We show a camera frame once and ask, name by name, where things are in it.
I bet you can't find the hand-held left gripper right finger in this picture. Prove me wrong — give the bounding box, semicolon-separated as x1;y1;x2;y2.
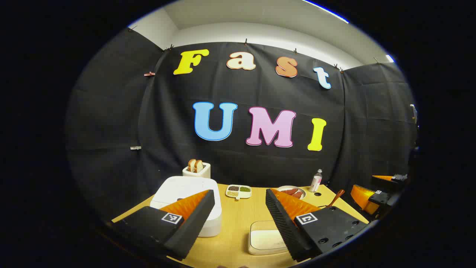
265;188;370;262

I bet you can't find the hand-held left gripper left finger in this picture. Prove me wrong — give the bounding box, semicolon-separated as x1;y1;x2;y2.
112;189;216;261

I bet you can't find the white tray of rice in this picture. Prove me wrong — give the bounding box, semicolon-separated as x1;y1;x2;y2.
248;220;290;255

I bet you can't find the brown wooden spoon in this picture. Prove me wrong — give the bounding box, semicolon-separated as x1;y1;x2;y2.
327;189;345;209

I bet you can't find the white rice cooker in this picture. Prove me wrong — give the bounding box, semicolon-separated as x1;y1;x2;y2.
149;176;222;237

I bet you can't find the white round plate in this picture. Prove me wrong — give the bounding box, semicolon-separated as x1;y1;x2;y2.
277;185;306;200

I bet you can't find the white toaster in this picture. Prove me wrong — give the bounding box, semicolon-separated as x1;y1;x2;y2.
182;163;211;179

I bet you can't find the clear bottle with pink label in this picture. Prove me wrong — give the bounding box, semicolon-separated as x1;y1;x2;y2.
309;169;323;192

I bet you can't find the white divided grain dish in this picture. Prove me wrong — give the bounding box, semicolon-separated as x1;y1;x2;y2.
225;184;252;201

